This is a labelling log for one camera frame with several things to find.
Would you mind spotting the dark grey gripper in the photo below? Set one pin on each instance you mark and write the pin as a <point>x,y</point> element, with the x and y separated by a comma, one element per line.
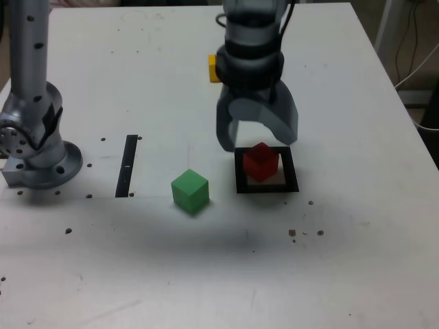
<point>250,94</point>

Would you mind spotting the red cube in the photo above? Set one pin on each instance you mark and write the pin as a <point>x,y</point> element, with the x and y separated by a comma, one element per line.
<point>260,164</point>

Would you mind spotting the yellow cube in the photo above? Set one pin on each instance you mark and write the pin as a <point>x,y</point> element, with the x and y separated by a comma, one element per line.
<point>212,68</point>

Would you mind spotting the green cube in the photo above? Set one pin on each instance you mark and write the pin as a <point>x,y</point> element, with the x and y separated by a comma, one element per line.
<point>189,193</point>

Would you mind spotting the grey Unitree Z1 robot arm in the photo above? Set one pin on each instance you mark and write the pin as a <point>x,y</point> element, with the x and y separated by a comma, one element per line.
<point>27,68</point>

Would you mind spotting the black tape square outline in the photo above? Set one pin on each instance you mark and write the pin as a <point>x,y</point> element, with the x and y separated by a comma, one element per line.
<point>293,171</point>

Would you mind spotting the black tape strip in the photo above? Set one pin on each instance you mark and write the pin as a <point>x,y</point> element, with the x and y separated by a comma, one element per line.
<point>126,164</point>

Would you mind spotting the white metal post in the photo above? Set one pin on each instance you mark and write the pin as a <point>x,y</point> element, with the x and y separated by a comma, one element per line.
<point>384,27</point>

